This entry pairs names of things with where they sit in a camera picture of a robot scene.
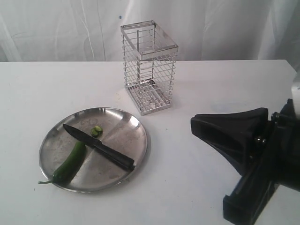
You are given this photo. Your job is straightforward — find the white backdrop cloth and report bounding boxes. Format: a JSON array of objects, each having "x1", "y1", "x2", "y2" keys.
[{"x1": 0, "y1": 0, "x2": 300, "y2": 68}]

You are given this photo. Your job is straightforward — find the round stainless steel plate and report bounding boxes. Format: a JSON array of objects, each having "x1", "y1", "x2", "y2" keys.
[{"x1": 39, "y1": 107, "x2": 149, "y2": 193}]

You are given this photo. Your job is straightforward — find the metal wire utensil holder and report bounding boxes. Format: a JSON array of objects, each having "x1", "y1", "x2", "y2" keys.
[{"x1": 120, "y1": 20, "x2": 179, "y2": 115}]

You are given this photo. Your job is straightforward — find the green cucumber with stem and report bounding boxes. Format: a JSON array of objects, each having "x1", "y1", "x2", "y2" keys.
[{"x1": 37, "y1": 141, "x2": 87, "y2": 185}]

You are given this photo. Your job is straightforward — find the black knife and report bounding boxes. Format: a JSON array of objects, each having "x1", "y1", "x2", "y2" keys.
[{"x1": 63, "y1": 124, "x2": 135, "y2": 171}]

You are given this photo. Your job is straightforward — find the green vegetable piece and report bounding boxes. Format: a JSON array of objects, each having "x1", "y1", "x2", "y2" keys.
[{"x1": 90, "y1": 126, "x2": 103, "y2": 138}]

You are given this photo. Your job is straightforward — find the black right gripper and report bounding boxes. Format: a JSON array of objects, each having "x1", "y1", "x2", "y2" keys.
[{"x1": 190, "y1": 99, "x2": 300, "y2": 225}]

